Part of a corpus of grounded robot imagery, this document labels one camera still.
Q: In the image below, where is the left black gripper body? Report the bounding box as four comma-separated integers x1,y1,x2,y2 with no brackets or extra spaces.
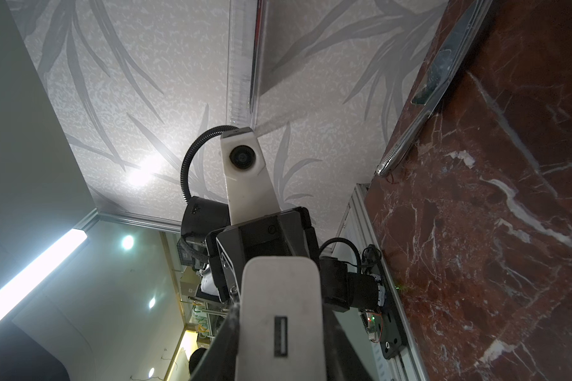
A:
180,196,319,303

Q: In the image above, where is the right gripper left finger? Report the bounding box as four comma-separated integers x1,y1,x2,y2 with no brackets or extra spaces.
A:
191,303,241,381

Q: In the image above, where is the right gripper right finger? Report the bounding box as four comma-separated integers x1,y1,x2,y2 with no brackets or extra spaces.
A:
323,307,372,381

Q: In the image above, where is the white charger plug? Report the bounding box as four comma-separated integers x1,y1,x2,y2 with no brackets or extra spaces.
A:
235,257,327,380

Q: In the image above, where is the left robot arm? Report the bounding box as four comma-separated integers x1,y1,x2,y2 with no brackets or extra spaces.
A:
178,125,385,312

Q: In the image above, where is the aluminium front rail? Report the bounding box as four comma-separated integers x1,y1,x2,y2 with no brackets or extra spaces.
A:
336,184,429,380

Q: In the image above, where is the clear plastic wall shelf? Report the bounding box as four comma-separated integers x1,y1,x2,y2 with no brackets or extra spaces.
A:
226,0,265,128

